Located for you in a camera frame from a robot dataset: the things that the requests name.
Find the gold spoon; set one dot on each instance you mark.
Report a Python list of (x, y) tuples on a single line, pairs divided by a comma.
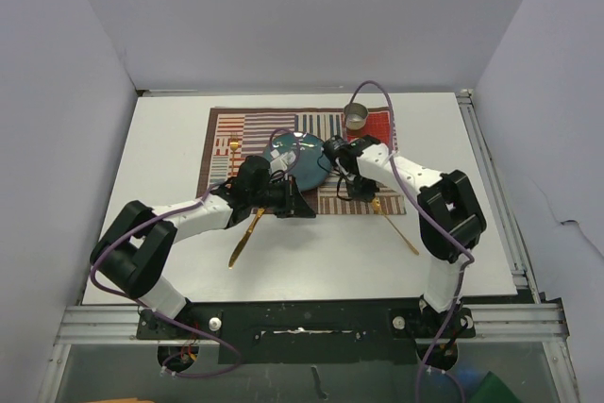
[(376, 205)]

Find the right side aluminium rail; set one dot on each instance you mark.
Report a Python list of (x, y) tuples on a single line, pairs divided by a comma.
[(514, 245)]

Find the beige metal cup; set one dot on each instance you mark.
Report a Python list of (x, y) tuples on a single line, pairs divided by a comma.
[(355, 117)]

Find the blue ceramic plate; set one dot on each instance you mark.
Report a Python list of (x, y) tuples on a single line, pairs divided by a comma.
[(302, 155)]

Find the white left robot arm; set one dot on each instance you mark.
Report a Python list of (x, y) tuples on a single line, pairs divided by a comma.
[(129, 258)]

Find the gold knife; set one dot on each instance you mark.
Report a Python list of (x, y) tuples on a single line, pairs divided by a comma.
[(239, 248)]

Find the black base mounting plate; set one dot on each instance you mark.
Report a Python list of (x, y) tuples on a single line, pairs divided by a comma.
[(397, 330)]

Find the patchwork striped cloth placemat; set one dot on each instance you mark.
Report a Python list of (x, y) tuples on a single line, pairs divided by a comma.
[(255, 129)]

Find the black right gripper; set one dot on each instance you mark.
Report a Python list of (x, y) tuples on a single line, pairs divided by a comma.
[(364, 195)]

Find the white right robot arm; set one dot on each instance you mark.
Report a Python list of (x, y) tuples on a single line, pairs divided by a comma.
[(451, 220)]

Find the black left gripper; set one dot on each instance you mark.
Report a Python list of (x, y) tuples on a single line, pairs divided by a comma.
[(293, 205)]

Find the gold fork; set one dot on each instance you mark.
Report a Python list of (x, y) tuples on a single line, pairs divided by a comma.
[(234, 145)]

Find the blue object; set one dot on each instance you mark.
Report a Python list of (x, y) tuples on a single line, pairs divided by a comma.
[(468, 375)]

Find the green object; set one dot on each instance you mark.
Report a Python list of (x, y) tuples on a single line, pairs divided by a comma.
[(493, 390)]

